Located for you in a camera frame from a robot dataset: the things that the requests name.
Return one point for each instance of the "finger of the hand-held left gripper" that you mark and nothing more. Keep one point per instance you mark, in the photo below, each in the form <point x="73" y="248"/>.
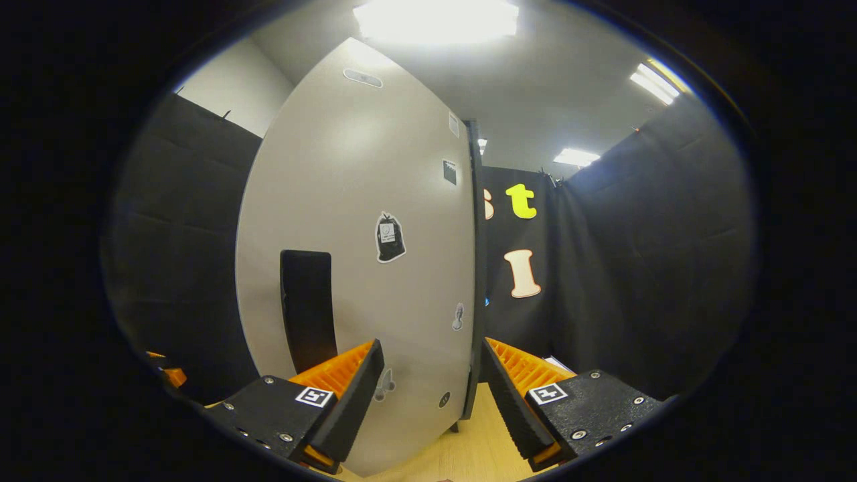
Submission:
<point x="175" y="377"/>
<point x="156" y="355"/>

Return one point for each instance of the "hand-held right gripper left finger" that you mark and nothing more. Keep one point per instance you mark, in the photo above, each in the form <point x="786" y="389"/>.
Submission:
<point x="355" y="408"/>

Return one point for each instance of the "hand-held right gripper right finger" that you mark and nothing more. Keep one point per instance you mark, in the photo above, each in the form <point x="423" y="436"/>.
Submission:
<point x="512" y="408"/>

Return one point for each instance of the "white cabinet door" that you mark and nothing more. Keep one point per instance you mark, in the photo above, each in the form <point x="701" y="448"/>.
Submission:
<point x="348" y="167"/>

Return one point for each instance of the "black backdrop cloth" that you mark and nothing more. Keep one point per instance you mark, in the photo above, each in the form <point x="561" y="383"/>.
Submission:
<point x="636" y="268"/>

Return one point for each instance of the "ceiling light panel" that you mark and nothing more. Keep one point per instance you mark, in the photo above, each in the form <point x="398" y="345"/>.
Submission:
<point x="655" y="84"/>
<point x="435" y="20"/>
<point x="482" y="147"/>
<point x="576" y="157"/>

